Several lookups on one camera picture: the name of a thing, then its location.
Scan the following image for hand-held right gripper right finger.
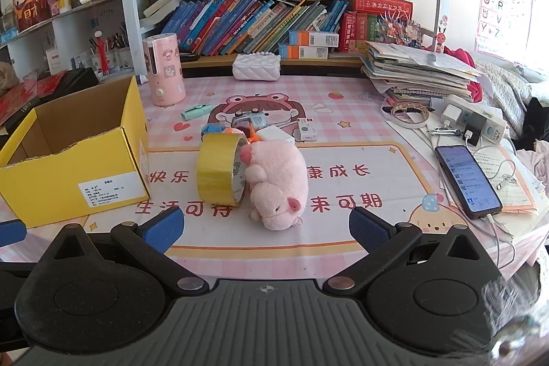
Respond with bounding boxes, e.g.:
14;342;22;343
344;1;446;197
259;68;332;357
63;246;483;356
324;206;492;294

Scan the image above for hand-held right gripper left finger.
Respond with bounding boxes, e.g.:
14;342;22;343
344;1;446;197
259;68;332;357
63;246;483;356
40;206;209;298

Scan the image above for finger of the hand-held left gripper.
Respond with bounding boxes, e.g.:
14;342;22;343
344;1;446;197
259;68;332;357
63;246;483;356
0;261;41;352
0;219;27;241

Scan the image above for yellow cardboard box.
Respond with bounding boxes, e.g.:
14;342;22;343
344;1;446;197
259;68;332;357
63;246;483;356
0;75;150;228

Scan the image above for yellow tape roll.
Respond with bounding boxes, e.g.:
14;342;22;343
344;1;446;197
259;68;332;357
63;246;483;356
196;133;249;207

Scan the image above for pink plush pig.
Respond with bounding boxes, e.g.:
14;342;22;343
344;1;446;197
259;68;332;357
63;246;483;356
239;142;308;230

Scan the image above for white printed small box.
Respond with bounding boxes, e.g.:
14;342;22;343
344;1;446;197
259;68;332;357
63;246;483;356
296;118;319;144

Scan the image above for orange small toy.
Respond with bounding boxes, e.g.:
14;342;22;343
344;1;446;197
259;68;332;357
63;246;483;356
225;127;260;144

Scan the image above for black smartphone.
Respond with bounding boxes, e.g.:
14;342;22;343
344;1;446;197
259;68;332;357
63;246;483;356
434;144;503;220

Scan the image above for metal drawing compass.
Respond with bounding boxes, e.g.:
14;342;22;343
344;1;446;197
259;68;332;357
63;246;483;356
427;125;464;136

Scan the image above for red gold patterned bag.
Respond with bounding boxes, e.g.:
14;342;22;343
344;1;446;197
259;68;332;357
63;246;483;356
0;72;58;124

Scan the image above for white charger plug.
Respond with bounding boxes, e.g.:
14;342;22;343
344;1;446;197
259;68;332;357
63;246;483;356
441;104;463;127

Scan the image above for black charger plug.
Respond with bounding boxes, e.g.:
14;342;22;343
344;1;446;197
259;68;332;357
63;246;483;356
462;114;487;146

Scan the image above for loose paper sheets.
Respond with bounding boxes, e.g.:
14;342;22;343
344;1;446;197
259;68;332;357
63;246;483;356
386;115;549;238

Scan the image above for pink cartoon humidifier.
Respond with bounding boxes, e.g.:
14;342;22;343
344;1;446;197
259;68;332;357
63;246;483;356
143;32;187;107

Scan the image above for white power strip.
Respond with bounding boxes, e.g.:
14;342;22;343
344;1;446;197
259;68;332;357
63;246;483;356
440;94;507;146

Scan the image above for black electronic keyboard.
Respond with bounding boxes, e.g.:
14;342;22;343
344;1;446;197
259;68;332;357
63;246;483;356
38;68;100;101

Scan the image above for stack of papers and notebooks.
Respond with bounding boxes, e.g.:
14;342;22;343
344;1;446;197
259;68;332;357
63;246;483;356
360;41;483;107

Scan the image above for white red label box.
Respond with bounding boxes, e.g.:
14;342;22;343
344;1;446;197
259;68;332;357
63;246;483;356
45;48;69;75

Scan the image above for red tassel ornament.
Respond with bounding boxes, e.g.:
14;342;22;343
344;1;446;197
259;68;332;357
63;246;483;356
95;31;108;76

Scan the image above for white quilted pencil case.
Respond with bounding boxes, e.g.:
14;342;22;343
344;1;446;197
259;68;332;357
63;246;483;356
232;52;281;81

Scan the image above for white curved side shelf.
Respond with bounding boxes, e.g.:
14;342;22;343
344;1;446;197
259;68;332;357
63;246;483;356
0;0;129;77

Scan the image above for orange blue medicine box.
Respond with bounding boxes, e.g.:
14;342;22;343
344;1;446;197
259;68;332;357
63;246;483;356
288;31;339;47
279;44;329;60

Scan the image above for red cloth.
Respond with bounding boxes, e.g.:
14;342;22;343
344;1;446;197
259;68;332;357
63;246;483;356
446;48;484;103

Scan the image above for black cloth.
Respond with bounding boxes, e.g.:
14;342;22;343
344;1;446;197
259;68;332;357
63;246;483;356
517;96;549;152

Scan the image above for grey patterned blanket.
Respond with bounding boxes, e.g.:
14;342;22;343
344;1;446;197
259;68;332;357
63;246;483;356
474;59;549;131

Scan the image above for red book set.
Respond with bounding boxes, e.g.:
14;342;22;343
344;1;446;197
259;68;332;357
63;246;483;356
339;11;380;52

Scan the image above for colourful cartoon figure stand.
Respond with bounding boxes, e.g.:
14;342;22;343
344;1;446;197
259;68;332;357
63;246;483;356
375;16;423;47

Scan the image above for leaning row of blue books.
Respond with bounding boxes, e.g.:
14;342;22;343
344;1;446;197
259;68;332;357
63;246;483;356
161;0;350;56

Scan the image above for thick beige paperback book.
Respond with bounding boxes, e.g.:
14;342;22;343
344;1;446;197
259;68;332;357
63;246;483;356
143;0;189;26

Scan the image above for red thick dictionary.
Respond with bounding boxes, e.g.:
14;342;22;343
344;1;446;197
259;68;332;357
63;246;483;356
347;0;413;21

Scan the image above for white patterned tape ring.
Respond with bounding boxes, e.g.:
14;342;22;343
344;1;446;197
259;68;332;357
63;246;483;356
384;100;432;129

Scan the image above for white charging cable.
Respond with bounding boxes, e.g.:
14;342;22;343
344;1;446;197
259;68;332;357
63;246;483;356
469;149;517;268

